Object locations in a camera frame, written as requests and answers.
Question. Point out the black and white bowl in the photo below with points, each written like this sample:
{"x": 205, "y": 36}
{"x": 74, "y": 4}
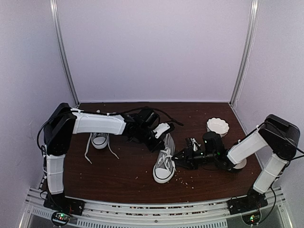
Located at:
{"x": 239, "y": 167}

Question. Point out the white fluted ceramic bowl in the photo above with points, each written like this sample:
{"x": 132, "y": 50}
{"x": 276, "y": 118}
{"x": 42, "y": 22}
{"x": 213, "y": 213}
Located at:
{"x": 218, "y": 126}

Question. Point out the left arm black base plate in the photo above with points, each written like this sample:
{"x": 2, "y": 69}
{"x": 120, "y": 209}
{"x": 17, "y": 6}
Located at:
{"x": 64, "y": 204}

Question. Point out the front aluminium rail frame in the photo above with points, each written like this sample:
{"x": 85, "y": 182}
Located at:
{"x": 204, "y": 214}

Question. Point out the aluminium frame post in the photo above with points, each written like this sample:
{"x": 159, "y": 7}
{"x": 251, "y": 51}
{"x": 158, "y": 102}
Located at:
{"x": 62, "y": 51}
{"x": 246, "y": 51}

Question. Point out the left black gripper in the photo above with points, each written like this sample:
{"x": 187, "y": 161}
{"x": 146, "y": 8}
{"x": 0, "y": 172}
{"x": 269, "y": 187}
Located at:
{"x": 154, "y": 147}

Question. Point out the right aluminium frame post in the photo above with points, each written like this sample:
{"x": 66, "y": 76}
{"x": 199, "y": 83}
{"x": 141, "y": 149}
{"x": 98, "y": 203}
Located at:
{"x": 246, "y": 51}

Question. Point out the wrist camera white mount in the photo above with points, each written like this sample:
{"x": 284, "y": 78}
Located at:
{"x": 160, "y": 129}
{"x": 193, "y": 144}

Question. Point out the grey sneaker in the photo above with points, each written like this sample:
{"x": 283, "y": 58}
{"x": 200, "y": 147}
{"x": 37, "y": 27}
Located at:
{"x": 164, "y": 168}
{"x": 99, "y": 141}

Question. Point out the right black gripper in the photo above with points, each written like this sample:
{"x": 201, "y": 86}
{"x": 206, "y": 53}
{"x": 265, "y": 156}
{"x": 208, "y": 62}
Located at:
{"x": 189, "y": 165}

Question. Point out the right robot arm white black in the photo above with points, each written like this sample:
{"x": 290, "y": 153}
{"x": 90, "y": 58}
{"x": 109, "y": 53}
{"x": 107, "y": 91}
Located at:
{"x": 274, "y": 135}

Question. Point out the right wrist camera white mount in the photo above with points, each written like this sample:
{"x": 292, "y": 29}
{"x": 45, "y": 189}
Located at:
{"x": 193, "y": 144}

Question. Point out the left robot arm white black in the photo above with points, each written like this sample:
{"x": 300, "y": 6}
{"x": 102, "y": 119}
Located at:
{"x": 58, "y": 131}

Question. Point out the left aluminium frame post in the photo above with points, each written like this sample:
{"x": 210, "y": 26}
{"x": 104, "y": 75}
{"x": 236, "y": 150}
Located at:
{"x": 62, "y": 51}

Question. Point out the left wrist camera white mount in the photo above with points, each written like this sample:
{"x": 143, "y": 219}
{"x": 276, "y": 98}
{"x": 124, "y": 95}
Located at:
{"x": 160, "y": 129}

